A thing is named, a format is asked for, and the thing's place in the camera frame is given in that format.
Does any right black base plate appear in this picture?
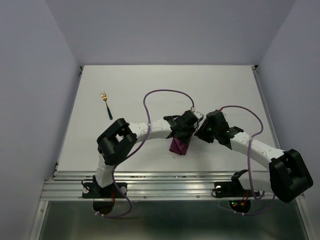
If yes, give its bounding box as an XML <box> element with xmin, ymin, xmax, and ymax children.
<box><xmin>211</xmin><ymin>181</ymin><xmax>254</xmax><ymax>199</ymax></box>

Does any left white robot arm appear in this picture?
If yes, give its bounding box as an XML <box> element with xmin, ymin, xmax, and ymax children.
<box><xmin>91</xmin><ymin>110</ymin><xmax>204</xmax><ymax>198</ymax></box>

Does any purple cloth napkin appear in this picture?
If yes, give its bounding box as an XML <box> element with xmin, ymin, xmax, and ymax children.
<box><xmin>169</xmin><ymin>138</ymin><xmax>189</xmax><ymax>156</ymax></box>

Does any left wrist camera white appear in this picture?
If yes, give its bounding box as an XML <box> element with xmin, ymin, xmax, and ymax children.
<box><xmin>190</xmin><ymin>107</ymin><xmax>204</xmax><ymax>122</ymax></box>

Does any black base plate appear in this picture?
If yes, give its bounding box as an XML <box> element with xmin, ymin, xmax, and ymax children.
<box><xmin>81</xmin><ymin>182</ymin><xmax>125</xmax><ymax>199</ymax></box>
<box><xmin>211</xmin><ymin>181</ymin><xmax>254</xmax><ymax>199</ymax></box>

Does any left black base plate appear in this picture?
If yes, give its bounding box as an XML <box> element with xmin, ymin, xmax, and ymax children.
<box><xmin>81</xmin><ymin>182</ymin><xmax>125</xmax><ymax>199</ymax></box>

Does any gold fork dark handle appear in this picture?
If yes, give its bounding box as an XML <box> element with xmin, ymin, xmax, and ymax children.
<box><xmin>101</xmin><ymin>92</ymin><xmax>113</xmax><ymax>120</ymax></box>

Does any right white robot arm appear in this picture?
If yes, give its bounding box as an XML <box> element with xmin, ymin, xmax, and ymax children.
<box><xmin>194</xmin><ymin>110</ymin><xmax>314</xmax><ymax>203</ymax></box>

